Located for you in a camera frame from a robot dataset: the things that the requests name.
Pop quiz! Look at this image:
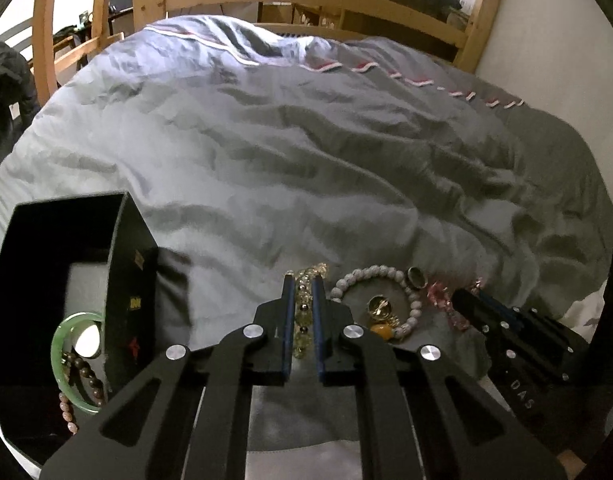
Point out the black storage box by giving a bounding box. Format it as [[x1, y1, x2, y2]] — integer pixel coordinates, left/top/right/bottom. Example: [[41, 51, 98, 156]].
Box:
[[0, 191, 160, 466]]

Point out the white bead bracelet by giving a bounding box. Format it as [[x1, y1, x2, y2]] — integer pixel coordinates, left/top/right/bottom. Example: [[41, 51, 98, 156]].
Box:
[[329, 265, 423, 344]]

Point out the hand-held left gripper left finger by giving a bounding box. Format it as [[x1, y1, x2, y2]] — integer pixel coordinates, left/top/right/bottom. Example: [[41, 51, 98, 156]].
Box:
[[39, 272, 294, 480]]

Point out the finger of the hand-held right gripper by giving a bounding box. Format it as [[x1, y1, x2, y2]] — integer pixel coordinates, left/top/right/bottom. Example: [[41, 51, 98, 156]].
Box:
[[474, 291, 526, 322], [454, 288, 518, 342]]

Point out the wooden ladder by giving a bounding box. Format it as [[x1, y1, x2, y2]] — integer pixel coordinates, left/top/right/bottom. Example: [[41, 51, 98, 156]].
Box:
[[33, 0, 113, 107]]

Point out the gold pendant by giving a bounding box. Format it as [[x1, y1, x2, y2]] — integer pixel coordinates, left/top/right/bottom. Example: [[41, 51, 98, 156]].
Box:
[[367, 295, 400, 326]]

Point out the pink bead bracelet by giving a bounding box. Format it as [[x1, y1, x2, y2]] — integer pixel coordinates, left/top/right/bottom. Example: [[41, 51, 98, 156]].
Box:
[[58, 391, 80, 435]]

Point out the yellow crystal bead bracelet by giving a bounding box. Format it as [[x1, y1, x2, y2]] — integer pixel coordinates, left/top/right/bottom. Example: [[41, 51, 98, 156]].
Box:
[[292, 261, 328, 361]]

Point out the pink crystal bracelet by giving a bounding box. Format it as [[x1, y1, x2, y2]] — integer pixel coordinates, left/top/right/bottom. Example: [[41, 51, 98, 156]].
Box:
[[427, 276, 485, 332]]

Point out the brown bead bracelet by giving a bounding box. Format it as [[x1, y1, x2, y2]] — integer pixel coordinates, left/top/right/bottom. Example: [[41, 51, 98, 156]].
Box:
[[61, 351, 107, 408]]

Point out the white oval pendant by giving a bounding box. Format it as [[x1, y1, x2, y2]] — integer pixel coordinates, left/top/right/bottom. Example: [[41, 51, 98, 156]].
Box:
[[74, 324, 100, 359]]

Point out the grey striped duvet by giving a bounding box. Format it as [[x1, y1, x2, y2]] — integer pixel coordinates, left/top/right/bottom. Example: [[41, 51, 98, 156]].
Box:
[[0, 15, 613, 480]]

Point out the green jade bangle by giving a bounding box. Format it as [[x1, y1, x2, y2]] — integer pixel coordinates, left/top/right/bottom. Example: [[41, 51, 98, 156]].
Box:
[[50, 311, 107, 413]]

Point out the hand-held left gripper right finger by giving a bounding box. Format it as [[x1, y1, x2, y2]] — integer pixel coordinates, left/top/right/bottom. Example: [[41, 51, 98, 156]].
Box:
[[311, 275, 570, 480]]

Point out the black puffer jacket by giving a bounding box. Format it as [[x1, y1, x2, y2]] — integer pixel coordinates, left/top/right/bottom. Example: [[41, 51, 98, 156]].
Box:
[[0, 40, 40, 181]]

